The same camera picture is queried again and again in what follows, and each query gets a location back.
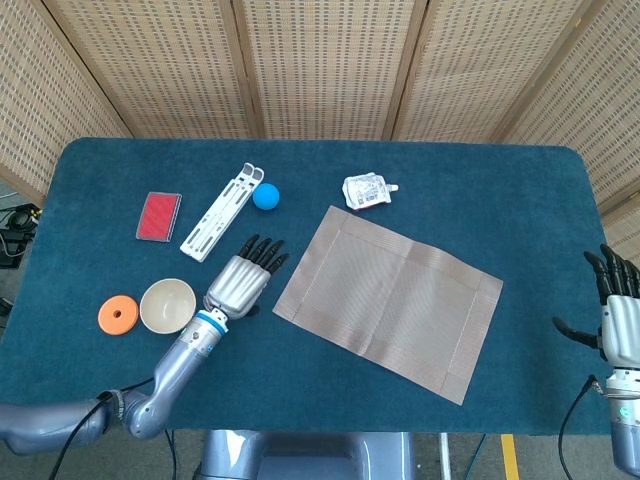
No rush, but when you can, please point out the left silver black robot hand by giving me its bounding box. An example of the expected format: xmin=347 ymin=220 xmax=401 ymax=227
xmin=203 ymin=233 xmax=291 ymax=321

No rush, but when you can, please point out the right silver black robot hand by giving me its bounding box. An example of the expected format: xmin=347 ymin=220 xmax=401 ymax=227
xmin=552 ymin=243 xmax=640 ymax=371

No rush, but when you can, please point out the beige bowl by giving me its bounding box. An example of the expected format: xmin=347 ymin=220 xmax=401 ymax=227
xmin=139 ymin=278 xmax=197 ymax=335

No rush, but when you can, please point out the brown woven placemat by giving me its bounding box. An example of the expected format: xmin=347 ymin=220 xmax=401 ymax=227
xmin=272 ymin=204 xmax=505 ymax=406

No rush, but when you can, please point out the white folding stand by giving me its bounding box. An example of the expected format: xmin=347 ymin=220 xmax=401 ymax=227
xmin=179 ymin=161 xmax=266 ymax=264

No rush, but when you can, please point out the blue ball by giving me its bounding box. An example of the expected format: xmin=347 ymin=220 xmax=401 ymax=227
xmin=251 ymin=182 xmax=282 ymax=211

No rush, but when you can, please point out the red card in clear case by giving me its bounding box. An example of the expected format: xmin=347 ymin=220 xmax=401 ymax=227
xmin=135 ymin=191 xmax=183 ymax=244

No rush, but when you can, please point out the orange disc with hole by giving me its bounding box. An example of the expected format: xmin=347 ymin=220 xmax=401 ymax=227
xmin=97 ymin=295 xmax=140 ymax=336

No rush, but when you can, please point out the blue felt table cover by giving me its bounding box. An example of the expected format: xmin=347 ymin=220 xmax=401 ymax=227
xmin=0 ymin=137 xmax=614 ymax=436

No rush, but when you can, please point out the crumpled white spout pouch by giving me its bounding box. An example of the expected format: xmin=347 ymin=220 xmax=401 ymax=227
xmin=341 ymin=171 xmax=400 ymax=214

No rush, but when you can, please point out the blue-grey robot torso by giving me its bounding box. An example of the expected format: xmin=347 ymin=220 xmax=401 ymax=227
xmin=197 ymin=429 xmax=419 ymax=480

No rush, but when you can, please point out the woven bamboo screen panel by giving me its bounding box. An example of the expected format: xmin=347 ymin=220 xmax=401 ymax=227
xmin=42 ymin=0 xmax=264 ymax=140
xmin=232 ymin=0 xmax=431 ymax=141
xmin=392 ymin=0 xmax=609 ymax=144
xmin=502 ymin=0 xmax=640 ymax=266
xmin=0 ymin=0 xmax=134 ymax=206

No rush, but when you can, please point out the white table leg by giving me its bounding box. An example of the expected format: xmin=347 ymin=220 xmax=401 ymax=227
xmin=438 ymin=432 xmax=453 ymax=480

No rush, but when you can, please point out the black floor equipment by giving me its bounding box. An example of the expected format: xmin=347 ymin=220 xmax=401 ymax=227
xmin=0 ymin=203 xmax=42 ymax=269

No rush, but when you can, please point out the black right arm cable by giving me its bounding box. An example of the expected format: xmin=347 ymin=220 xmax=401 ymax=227
xmin=557 ymin=374 xmax=609 ymax=480

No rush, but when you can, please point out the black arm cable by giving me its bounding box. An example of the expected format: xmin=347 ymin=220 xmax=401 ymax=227
xmin=557 ymin=374 xmax=609 ymax=480
xmin=47 ymin=377 xmax=156 ymax=480

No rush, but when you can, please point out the thin black cable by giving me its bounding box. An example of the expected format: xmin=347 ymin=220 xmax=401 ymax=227
xmin=163 ymin=428 xmax=177 ymax=480

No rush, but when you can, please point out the blue cable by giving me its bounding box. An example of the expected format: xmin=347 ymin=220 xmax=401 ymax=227
xmin=468 ymin=433 xmax=489 ymax=480

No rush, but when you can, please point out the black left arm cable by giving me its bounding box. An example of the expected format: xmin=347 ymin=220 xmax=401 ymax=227
xmin=47 ymin=377 xmax=156 ymax=480

